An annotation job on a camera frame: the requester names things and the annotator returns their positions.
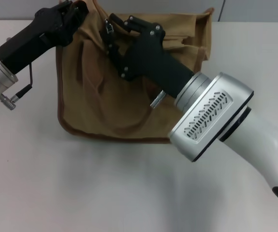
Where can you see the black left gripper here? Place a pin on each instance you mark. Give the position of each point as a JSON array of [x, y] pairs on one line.
[[32, 41]]

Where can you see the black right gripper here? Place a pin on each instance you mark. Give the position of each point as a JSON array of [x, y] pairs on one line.
[[151, 58]]

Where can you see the silver metal zipper pull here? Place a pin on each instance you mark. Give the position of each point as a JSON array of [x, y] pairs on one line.
[[109, 28]]

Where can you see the khaki canvas food bag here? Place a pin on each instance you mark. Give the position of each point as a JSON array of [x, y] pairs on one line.
[[93, 108]]

